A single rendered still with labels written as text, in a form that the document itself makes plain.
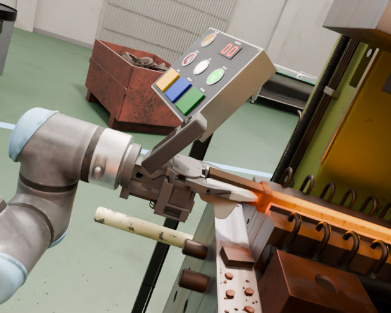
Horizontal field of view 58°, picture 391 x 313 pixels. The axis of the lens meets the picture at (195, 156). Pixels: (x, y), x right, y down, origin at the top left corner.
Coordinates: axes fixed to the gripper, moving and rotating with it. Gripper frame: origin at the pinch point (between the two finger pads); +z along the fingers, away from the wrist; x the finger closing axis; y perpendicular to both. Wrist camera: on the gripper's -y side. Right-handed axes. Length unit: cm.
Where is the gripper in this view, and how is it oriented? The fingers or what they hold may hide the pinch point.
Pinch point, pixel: (251, 190)
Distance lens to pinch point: 57.0
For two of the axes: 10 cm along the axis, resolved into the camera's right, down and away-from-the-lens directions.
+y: -3.1, 8.8, 3.5
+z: 9.5, 3.0, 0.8
